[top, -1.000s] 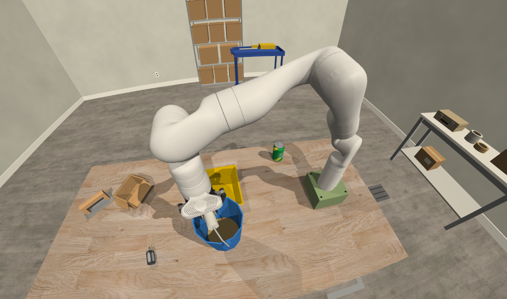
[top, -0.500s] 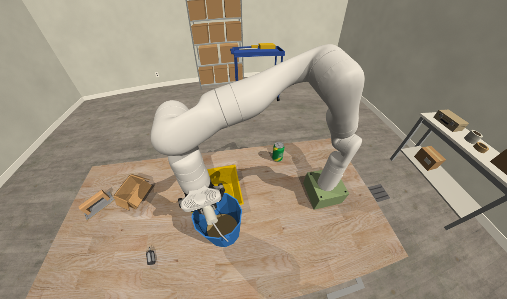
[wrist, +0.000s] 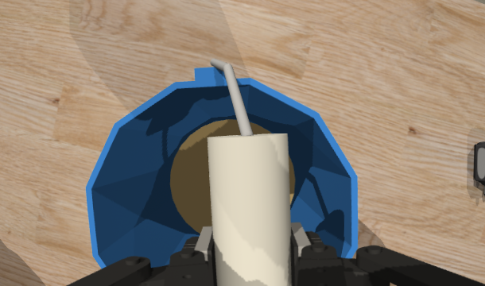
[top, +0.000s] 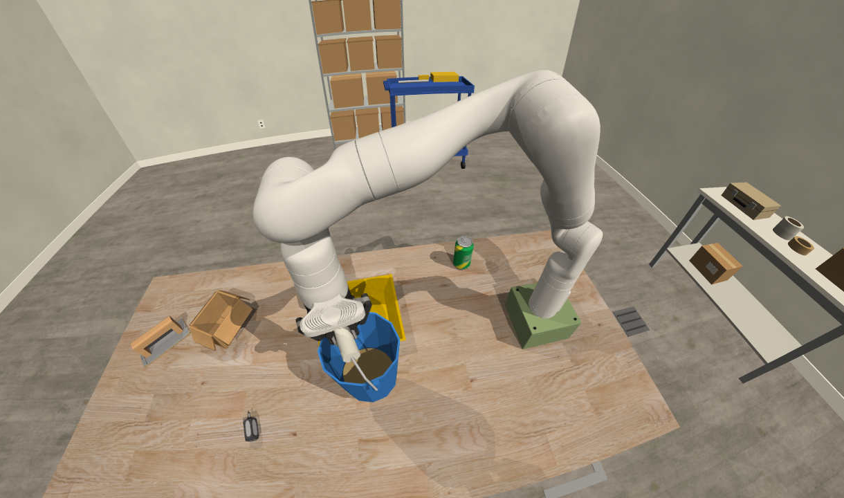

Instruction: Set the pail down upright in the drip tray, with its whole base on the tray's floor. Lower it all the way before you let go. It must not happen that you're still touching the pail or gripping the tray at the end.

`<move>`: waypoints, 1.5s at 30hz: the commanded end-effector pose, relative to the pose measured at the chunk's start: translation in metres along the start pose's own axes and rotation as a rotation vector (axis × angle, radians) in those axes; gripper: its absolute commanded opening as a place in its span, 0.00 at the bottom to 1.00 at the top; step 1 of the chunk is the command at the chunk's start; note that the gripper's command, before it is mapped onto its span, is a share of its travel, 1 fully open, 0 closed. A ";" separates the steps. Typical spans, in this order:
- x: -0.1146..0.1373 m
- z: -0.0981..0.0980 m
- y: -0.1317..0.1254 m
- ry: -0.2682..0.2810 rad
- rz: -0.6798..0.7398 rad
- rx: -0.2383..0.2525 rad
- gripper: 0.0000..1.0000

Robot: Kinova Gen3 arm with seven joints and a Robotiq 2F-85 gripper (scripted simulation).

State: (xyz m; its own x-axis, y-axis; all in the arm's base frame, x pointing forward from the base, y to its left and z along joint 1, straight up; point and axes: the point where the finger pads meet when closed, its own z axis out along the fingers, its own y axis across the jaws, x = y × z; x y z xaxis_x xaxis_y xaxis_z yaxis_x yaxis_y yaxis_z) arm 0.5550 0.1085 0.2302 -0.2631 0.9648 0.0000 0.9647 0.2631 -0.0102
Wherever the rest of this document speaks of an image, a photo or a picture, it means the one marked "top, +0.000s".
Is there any brown cardboard box with flaps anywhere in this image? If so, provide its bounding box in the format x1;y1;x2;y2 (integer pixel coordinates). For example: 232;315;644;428
190;290;252;350

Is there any green drink can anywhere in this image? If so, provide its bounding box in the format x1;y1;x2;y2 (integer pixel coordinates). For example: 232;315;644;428
453;236;474;269

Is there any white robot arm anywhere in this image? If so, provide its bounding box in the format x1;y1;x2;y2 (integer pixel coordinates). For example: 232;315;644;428
253;70;603;337

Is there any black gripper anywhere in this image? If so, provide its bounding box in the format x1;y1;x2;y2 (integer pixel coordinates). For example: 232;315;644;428
295;286;372;346

